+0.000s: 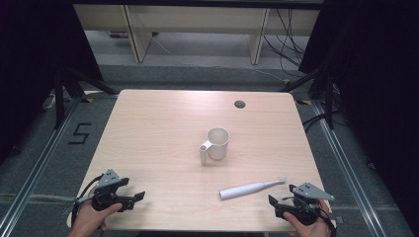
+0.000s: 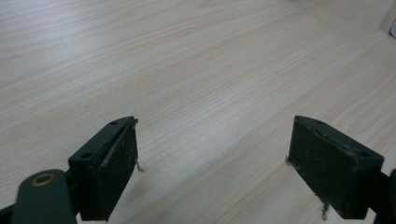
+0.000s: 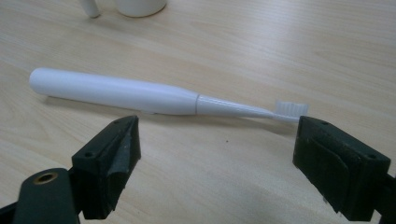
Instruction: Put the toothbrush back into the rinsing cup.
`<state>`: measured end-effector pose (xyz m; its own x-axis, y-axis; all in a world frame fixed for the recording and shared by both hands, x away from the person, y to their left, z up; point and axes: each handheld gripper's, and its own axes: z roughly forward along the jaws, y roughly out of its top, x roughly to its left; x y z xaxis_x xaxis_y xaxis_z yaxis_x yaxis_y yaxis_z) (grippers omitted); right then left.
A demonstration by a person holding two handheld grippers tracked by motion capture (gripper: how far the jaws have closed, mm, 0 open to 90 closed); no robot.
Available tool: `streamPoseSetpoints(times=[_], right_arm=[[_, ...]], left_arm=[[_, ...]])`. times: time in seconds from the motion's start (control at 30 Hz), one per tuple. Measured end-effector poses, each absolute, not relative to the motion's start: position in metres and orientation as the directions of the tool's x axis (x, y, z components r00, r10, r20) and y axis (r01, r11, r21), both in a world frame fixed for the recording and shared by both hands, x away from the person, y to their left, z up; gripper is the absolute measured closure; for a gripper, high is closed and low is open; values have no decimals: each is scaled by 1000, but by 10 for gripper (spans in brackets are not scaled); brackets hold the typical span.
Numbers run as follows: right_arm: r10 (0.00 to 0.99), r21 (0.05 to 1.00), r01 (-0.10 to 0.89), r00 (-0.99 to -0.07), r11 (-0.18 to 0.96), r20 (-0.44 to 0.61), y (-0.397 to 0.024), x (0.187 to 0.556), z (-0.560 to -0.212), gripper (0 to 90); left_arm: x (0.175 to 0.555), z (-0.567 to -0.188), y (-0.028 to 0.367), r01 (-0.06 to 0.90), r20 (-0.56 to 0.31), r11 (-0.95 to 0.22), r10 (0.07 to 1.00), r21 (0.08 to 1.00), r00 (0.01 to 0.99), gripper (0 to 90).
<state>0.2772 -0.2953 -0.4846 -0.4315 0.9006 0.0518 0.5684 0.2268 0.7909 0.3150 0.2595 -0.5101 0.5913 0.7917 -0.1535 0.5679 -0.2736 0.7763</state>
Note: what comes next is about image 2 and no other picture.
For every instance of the white object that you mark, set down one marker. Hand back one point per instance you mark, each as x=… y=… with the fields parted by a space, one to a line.
x=393 y=29

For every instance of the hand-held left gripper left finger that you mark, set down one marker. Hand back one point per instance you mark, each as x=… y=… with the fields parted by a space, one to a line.
x=106 y=168

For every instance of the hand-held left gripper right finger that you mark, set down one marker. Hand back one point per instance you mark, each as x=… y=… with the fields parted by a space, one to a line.
x=330 y=174

